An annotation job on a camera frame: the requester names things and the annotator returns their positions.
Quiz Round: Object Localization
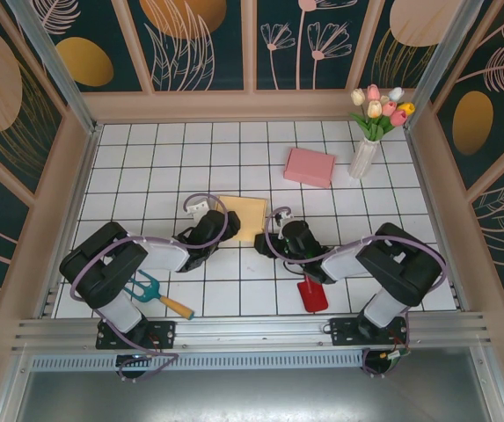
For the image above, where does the white ribbed vase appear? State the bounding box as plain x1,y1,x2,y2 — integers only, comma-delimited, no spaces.
347,136,380,180

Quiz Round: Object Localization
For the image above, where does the slotted cable tray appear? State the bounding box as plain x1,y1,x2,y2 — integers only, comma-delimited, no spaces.
29,353,365,371

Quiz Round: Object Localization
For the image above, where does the tulip bouquet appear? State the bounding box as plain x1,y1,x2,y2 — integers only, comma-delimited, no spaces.
348,84,416,142

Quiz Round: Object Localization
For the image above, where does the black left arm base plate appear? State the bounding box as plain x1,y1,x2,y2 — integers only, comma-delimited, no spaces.
95,319,177,351

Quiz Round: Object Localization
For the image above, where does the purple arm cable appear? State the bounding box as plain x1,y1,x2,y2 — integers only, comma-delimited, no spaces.
263,210,449,378
70,193,230,382

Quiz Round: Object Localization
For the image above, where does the aluminium mounting rail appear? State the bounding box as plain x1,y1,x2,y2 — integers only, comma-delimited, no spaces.
11,311,493,356

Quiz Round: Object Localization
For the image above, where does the pink paper box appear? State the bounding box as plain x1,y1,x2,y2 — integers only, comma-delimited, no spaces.
282,147,337,189

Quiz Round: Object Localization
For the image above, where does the yellow paper box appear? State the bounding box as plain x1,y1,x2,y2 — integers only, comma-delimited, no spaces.
215,194,268,247

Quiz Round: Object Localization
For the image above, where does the red toy shovel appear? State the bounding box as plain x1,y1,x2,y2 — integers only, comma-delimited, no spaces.
296,275,330,314

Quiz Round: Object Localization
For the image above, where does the aluminium frame post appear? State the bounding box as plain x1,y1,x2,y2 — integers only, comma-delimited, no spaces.
4,0,103,135
403,0,486,128

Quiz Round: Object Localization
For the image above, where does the teal garden fork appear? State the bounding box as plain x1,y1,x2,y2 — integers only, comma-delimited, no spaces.
121,270,195,320

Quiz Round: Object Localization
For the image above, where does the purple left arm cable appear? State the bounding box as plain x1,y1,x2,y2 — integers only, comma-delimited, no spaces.
70,193,230,382

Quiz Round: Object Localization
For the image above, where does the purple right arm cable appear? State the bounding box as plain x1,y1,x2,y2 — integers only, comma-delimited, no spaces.
263,210,449,378

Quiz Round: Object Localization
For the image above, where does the grey metal sheet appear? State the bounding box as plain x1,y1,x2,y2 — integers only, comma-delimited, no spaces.
0,368,504,422

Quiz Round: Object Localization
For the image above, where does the aluminium side rail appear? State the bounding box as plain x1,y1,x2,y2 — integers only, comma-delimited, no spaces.
35,124,103,318
404,126,472,312

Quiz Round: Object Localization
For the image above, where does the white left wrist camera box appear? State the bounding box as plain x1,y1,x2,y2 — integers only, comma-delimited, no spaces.
184,200,211,216

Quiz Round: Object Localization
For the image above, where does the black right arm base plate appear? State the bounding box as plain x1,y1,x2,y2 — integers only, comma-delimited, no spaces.
329,316,411,348

